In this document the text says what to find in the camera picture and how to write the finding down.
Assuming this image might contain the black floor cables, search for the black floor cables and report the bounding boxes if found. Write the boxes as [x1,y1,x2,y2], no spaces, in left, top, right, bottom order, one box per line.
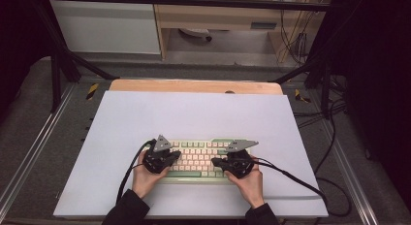
[293,74,350,175]

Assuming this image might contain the black metal stand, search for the black metal stand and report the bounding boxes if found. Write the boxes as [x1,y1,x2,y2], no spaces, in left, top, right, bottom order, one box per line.
[31,0,121,113]
[270,54,335,120]

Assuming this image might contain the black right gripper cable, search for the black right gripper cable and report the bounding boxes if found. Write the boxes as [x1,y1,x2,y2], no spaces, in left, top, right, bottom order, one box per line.
[253,156,353,218]

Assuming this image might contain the white cabinet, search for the white cabinet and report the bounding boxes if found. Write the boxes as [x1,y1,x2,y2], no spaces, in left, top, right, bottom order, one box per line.
[49,0,162,55]

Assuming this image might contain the white board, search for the white board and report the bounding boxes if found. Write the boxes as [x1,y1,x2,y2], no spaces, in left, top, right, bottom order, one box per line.
[52,90,330,219]

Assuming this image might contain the yellow and black tape strip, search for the yellow and black tape strip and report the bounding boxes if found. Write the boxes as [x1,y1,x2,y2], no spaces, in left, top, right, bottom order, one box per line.
[294,88,312,104]
[85,82,100,101]

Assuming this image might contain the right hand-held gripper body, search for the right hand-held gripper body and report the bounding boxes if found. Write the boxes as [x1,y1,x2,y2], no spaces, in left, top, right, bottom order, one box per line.
[222,139,260,179]

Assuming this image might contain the black curtain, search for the black curtain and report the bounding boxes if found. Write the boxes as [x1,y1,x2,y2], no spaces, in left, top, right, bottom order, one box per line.
[318,0,411,204]
[0,0,56,122]

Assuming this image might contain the person's left hand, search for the person's left hand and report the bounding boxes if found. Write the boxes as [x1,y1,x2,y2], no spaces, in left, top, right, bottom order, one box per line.
[131,149,167,201]

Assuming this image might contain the wooden table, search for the wooden table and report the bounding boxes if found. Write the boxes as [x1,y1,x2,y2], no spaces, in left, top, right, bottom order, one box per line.
[109,79,284,96]

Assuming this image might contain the white chair base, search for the white chair base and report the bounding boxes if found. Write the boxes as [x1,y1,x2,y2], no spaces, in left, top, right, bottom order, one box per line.
[178,27,213,43]

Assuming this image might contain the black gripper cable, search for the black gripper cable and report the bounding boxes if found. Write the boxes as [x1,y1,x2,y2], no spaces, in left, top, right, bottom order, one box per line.
[115,139,157,206]
[253,156,353,218]

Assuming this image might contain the green and cream keyboard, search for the green and cream keyboard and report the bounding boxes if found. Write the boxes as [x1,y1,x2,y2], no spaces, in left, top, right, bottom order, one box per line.
[146,138,252,184]

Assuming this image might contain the hanging cable bundle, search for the hanging cable bundle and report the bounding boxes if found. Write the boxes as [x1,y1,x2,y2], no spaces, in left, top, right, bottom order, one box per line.
[278,6,313,65]

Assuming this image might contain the aluminium rail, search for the aluminium rail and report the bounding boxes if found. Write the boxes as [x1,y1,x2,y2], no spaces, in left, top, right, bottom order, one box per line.
[0,83,78,213]
[318,117,380,225]

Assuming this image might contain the black metal crossbar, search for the black metal crossbar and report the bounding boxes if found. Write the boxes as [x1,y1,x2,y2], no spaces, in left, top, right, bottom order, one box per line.
[32,0,342,13]

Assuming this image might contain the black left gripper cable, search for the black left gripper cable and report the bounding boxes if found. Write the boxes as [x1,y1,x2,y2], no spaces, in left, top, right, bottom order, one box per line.
[115,139,157,206]

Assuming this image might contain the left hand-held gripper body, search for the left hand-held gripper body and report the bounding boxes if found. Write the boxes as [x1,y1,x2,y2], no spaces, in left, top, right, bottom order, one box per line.
[142,134,177,175]

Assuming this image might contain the person's right hand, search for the person's right hand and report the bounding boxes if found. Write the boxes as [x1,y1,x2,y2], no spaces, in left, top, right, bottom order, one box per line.
[224,155,266,209]

